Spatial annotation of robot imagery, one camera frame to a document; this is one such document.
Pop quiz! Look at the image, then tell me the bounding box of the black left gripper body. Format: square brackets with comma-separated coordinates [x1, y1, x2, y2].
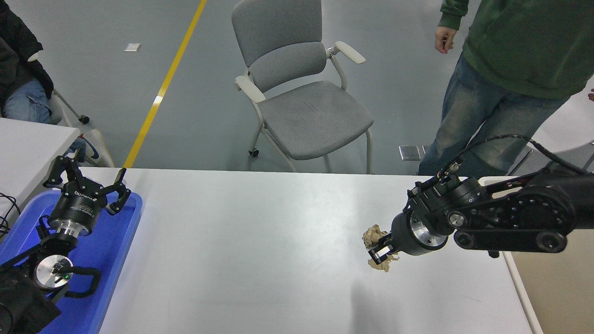
[49, 183, 109, 231]

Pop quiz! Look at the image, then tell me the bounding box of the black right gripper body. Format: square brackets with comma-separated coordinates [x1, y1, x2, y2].
[391, 212, 440, 257]

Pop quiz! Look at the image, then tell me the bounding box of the tan paper ball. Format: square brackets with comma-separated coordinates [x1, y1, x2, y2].
[362, 225, 400, 272]

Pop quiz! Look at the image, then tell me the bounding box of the person's right hand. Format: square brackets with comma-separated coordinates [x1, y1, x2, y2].
[434, 26, 458, 54]

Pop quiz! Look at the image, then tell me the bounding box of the white side table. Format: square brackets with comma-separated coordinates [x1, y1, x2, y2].
[0, 117, 81, 218]

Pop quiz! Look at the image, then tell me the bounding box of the blue plastic tray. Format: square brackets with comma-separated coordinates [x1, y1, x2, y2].
[0, 189, 143, 334]

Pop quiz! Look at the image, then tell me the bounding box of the grey wheeled chair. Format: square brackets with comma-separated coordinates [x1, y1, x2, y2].
[26, 52, 90, 128]

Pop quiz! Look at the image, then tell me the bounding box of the yellow floor tape line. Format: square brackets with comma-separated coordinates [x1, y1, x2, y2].
[123, 0, 208, 168]

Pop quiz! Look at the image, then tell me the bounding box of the person in black jacket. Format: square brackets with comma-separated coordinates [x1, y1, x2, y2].
[0, 0, 54, 125]

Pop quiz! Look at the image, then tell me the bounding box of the grey padded armchair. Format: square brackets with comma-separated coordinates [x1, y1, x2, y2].
[232, 0, 375, 174]

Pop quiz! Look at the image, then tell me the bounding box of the large pale plastic bin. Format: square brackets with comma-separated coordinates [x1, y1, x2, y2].
[478, 175, 594, 334]

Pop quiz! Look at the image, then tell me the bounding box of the white shell chair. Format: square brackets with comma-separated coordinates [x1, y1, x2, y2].
[510, 77, 594, 176]

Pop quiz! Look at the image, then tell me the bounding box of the thin black cable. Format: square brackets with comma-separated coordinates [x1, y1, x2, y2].
[0, 193, 21, 237]

